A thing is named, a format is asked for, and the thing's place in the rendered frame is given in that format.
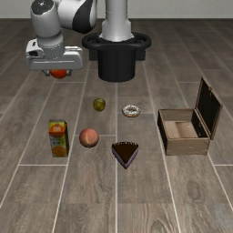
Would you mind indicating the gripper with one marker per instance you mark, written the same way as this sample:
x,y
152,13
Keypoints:
x,y
57,59

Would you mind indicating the red tomato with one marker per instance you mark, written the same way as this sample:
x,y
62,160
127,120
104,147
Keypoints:
x,y
58,73

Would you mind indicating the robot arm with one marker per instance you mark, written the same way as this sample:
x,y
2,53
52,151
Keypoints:
x,y
116,21

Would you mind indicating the wooden box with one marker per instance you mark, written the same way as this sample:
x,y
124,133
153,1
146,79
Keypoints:
x,y
182,133

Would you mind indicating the wooden box lid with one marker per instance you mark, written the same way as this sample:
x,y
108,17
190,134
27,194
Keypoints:
x,y
208,106

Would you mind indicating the green round fruit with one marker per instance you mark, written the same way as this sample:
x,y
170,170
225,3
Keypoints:
x,y
99,104

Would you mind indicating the orange juice carton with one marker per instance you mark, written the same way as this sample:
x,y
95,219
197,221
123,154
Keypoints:
x,y
58,138

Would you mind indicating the pink peach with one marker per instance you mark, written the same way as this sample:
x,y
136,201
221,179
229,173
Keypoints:
x,y
89,137

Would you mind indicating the sprinkled white donut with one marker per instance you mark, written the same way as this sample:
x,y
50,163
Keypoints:
x,y
131,110

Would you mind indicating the chocolate cake wedge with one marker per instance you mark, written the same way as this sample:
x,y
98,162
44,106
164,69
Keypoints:
x,y
125,153

